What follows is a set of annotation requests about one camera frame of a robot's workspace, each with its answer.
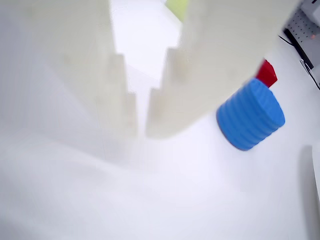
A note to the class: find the white box device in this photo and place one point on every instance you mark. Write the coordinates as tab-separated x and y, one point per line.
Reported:
312	8

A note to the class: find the blue ribbed cylinder block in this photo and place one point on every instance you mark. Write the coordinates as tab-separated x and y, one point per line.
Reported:
250	117

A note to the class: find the white perforated panel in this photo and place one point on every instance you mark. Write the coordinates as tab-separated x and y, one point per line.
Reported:
300	27

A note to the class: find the pale yellow rectangular block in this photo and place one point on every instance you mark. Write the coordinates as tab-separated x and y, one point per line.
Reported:
176	8

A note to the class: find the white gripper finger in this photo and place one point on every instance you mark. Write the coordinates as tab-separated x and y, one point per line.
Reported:
100	62
212	62

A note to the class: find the red cube block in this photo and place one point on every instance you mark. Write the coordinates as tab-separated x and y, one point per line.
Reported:
267	73

